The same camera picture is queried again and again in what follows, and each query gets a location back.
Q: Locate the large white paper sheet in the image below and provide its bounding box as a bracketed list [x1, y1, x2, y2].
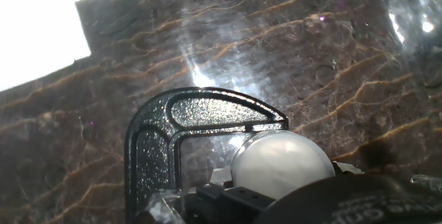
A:
[0, 0, 153, 92]

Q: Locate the black C-clamp with steel screw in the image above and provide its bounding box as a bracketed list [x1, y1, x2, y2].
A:
[124, 86, 289, 224]

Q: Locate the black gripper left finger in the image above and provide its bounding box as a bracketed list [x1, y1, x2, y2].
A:
[184, 167, 277, 224]

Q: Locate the transparent plastic wrap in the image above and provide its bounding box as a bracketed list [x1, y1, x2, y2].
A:
[146, 189, 187, 224]
[410, 174, 442, 194]

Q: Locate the dark brown marble pattern mat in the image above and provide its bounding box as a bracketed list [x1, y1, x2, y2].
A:
[0, 0, 442, 224]

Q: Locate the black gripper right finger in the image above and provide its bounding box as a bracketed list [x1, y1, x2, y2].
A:
[331, 160, 363, 176]

